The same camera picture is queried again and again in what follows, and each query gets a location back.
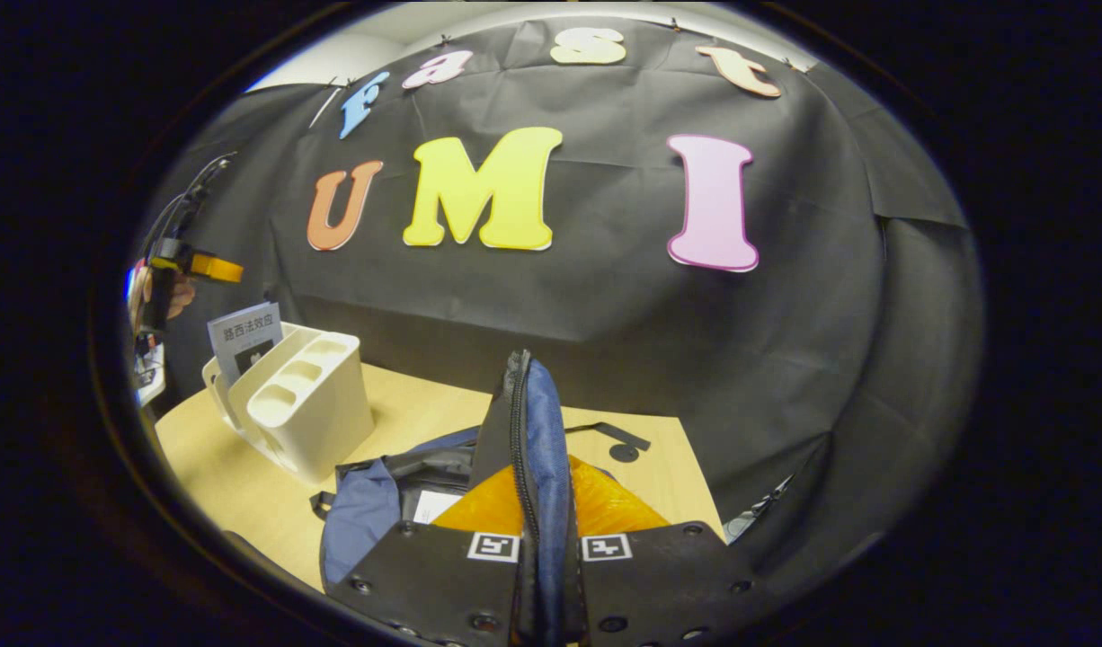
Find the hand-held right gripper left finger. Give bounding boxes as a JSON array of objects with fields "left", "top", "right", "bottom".
[{"left": 324, "top": 464, "right": 525, "bottom": 647}]

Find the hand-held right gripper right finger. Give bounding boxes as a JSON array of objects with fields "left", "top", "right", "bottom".
[{"left": 569, "top": 454, "right": 760, "bottom": 647}]

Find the white book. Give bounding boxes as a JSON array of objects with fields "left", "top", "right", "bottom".
[{"left": 413, "top": 489, "right": 464, "bottom": 526}]

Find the blue-grey book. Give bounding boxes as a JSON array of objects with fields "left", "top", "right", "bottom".
[{"left": 207, "top": 301, "right": 285, "bottom": 388}]

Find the white plastic bookshelf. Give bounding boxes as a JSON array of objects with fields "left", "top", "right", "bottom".
[{"left": 200, "top": 322, "right": 378, "bottom": 487}]

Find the blue schoolbag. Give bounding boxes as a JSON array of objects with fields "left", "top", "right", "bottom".
[{"left": 310, "top": 349, "right": 653, "bottom": 647}]

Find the black backdrop cloth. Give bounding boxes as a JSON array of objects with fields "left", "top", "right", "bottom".
[{"left": 133, "top": 18, "right": 983, "bottom": 594}]

